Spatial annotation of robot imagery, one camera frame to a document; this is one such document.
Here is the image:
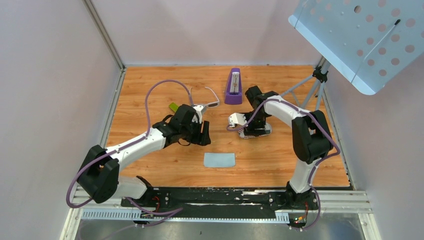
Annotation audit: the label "light blue cleaning cloth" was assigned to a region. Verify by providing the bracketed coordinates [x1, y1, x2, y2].
[203, 152, 236, 168]

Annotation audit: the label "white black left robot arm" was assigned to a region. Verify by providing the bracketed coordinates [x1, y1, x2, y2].
[77, 104, 211, 207]

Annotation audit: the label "white frame sunglasses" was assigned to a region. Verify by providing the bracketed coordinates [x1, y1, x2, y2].
[188, 86, 221, 109]

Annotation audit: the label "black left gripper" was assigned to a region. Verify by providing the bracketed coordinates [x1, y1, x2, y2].
[180, 118, 211, 146]

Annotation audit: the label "green rectangular block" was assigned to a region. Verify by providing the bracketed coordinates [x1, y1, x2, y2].
[168, 102, 179, 113]

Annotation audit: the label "flag pattern glasses case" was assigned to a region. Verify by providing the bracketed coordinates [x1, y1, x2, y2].
[238, 123, 272, 139]

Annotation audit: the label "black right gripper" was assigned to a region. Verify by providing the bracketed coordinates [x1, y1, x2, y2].
[239, 110, 268, 137]

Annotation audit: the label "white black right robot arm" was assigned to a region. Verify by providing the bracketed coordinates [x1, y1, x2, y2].
[239, 85, 334, 209]

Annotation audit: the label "aluminium frame rail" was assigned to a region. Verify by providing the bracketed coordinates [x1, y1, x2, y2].
[61, 187, 381, 240]

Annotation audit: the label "light blue music stand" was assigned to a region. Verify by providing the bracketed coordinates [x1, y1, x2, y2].
[286, 0, 424, 112]

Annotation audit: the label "purple metronome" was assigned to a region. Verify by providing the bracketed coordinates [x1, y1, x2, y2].
[224, 67, 243, 105]

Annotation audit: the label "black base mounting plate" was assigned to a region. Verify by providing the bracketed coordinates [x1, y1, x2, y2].
[134, 187, 318, 219]

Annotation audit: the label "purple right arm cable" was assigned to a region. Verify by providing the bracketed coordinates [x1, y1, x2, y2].
[226, 98, 341, 231]

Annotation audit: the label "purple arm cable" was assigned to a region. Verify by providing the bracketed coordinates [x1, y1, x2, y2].
[65, 79, 195, 228]
[226, 98, 341, 231]

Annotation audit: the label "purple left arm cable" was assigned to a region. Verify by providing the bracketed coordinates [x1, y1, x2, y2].
[65, 79, 195, 228]

